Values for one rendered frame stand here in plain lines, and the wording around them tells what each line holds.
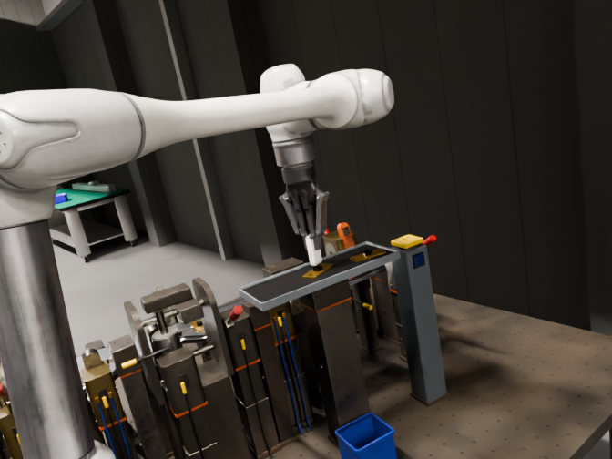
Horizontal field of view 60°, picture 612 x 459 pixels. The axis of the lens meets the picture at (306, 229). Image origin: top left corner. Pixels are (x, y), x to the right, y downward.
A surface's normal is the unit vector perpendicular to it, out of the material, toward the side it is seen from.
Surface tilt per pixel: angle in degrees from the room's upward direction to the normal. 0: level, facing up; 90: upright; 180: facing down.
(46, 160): 122
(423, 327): 90
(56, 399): 87
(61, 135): 92
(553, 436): 0
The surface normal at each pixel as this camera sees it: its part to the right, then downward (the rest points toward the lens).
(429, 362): 0.48, 0.14
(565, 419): -0.19, -0.95
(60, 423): 0.64, 0.03
